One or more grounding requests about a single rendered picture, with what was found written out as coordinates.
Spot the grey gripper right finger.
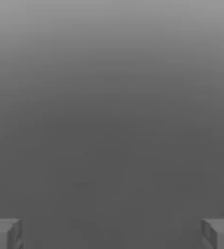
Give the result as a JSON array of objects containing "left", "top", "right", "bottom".
[{"left": 200, "top": 218, "right": 224, "bottom": 249}]

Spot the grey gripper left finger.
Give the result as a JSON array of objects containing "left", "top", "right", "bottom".
[{"left": 0, "top": 218, "right": 24, "bottom": 249}]

